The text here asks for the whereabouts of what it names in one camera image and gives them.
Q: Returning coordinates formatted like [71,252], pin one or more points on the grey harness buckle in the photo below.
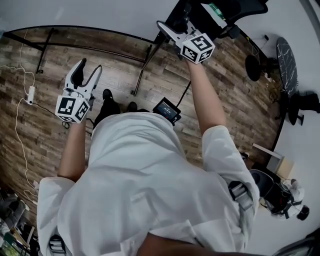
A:
[240,195]
[56,243]

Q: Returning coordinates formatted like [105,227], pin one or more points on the small black display device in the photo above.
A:
[166,108]

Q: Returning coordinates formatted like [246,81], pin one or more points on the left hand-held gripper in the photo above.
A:
[68,107]

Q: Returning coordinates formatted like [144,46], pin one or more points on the round black marble table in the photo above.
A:
[287,67]

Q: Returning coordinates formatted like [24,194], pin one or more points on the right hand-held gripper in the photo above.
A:
[197,47]

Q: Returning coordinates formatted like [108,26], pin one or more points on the white power strip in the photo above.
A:
[31,95]

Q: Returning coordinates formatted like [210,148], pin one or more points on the person's black shoe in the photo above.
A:
[107,93]
[132,106]

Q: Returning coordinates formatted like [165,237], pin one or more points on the person's right forearm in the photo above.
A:
[205,100]

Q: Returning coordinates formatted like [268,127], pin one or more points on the person's left black shoe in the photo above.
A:
[107,93]

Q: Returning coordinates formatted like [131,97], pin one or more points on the black round stool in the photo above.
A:
[253,68]

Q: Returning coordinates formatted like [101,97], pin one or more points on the grey head mount rim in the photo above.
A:
[297,247]

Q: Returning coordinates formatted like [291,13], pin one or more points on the person's right black shoe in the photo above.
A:
[132,106]

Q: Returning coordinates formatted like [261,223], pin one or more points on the black round chair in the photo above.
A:
[261,181]

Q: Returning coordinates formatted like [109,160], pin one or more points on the person's black trousers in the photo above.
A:
[107,112]

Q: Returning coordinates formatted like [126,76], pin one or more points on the person's white shirt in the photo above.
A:
[150,190]

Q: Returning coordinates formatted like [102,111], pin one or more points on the person's left forearm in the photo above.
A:
[72,150]

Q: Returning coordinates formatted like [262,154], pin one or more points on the white table with wooden top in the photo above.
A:
[275,160]

